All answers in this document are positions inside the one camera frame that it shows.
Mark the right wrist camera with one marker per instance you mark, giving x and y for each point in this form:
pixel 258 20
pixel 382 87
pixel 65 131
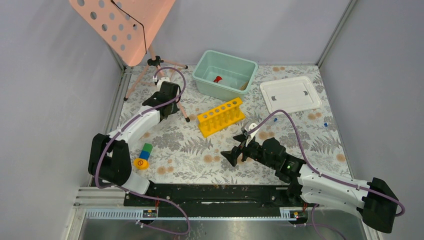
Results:
pixel 250 129

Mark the pink perforated music stand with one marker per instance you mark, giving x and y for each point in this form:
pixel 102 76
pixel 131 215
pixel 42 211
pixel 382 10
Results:
pixel 128 26

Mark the white plastic bin lid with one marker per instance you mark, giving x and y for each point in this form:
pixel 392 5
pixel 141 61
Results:
pixel 293 94

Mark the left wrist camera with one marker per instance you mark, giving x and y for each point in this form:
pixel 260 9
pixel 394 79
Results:
pixel 159 81

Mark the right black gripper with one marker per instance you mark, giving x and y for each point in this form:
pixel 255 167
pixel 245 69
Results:
pixel 233 154

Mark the yellow capped bottle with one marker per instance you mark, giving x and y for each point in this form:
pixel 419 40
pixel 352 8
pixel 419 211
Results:
pixel 141 164

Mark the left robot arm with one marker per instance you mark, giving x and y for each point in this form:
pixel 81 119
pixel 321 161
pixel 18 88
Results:
pixel 110 158

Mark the floral patterned table mat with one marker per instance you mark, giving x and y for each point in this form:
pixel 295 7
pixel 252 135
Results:
pixel 181 155

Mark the yellow test tube rack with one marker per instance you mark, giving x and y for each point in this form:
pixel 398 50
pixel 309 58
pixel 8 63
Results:
pixel 220 117

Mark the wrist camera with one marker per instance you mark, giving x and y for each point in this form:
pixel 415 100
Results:
pixel 250 129
pixel 159 81

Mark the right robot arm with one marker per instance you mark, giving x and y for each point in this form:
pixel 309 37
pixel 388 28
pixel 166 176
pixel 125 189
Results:
pixel 371 201

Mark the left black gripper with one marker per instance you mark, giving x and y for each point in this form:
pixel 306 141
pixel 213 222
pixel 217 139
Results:
pixel 175 108

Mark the mint green plastic bin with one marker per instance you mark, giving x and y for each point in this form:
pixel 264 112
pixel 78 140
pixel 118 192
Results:
pixel 237 70

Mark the white wash bottle red cap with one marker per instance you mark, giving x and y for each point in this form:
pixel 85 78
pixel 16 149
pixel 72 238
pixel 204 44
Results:
pixel 220 80

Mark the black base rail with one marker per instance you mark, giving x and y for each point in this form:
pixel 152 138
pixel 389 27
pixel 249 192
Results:
pixel 215 200

